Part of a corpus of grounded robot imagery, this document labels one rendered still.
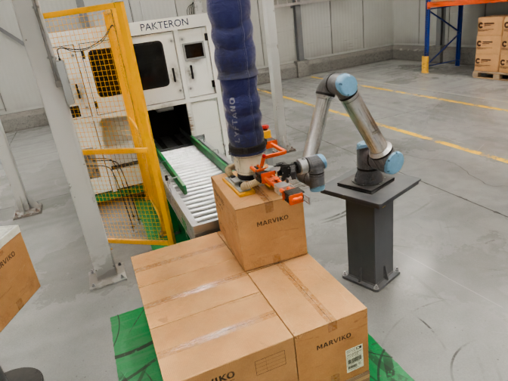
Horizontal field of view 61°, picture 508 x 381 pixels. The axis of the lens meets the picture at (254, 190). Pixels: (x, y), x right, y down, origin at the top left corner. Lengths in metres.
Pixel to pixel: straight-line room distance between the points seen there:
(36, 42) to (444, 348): 3.22
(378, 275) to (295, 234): 0.92
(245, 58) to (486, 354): 2.11
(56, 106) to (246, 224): 1.71
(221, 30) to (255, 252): 1.22
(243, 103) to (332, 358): 1.40
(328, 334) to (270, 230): 0.67
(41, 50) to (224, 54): 1.46
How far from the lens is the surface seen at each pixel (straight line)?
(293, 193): 2.07
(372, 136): 2.67
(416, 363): 2.77
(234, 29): 2.38
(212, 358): 2.05
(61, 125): 3.44
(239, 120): 2.45
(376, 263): 3.18
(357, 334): 2.29
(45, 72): 3.40
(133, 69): 3.47
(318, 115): 2.60
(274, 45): 6.03
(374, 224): 3.01
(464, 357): 2.85
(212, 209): 3.37
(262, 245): 2.49
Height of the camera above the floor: 1.93
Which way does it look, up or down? 23 degrees down
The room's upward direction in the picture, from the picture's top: 8 degrees counter-clockwise
